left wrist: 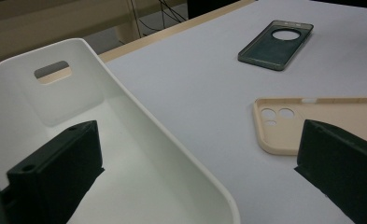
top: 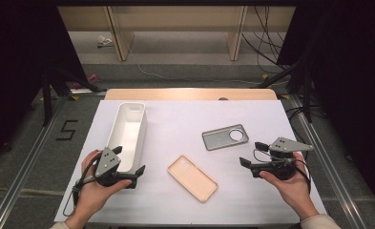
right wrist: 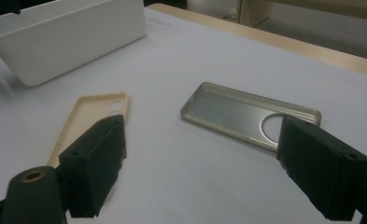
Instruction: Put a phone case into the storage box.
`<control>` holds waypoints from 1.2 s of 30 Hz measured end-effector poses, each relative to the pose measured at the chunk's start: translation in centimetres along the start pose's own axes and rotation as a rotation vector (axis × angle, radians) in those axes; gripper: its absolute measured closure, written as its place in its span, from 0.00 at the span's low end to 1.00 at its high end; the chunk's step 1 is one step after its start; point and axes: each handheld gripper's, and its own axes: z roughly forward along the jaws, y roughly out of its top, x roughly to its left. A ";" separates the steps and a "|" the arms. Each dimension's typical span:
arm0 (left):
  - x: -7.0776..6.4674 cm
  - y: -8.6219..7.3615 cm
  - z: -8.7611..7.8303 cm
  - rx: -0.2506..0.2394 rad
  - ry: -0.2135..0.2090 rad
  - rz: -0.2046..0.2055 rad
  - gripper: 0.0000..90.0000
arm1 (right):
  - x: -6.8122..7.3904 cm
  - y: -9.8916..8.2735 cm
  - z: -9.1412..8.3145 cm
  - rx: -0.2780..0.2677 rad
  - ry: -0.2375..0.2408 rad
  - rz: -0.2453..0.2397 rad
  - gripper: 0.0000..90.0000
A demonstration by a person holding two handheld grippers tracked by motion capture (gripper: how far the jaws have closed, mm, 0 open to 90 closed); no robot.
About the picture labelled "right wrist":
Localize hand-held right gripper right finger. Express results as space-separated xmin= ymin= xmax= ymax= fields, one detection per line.
xmin=276 ymin=115 xmax=367 ymax=222

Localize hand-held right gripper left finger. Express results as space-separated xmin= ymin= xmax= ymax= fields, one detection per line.
xmin=59 ymin=114 xmax=128 ymax=218

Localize beige phone case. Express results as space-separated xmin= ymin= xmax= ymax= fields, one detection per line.
xmin=45 ymin=91 xmax=131 ymax=204

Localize white plastic bin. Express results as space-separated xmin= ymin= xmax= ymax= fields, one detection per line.
xmin=0 ymin=0 xmax=148 ymax=88

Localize clear grey phone case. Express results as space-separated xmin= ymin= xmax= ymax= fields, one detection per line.
xmin=180 ymin=81 xmax=322 ymax=153

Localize light wooden table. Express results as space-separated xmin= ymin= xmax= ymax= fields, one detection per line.
xmin=147 ymin=3 xmax=367 ymax=79

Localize crumpled white paper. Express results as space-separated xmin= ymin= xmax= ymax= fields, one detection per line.
xmin=222 ymin=7 xmax=238 ymax=21

